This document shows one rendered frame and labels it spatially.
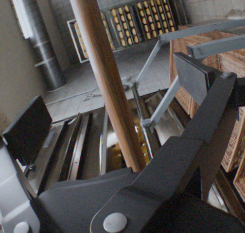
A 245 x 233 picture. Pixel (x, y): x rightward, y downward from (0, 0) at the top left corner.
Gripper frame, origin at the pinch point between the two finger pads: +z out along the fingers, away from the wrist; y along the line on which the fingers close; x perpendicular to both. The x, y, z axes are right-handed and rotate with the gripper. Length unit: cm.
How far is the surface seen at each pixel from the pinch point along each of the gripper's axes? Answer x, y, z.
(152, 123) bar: -31, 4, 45
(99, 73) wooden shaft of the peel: 0.3, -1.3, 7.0
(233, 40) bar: -9, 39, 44
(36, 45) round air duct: 14, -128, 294
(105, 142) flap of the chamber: -53, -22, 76
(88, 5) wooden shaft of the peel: 8.3, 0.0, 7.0
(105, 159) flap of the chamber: -53, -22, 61
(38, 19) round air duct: 53, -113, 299
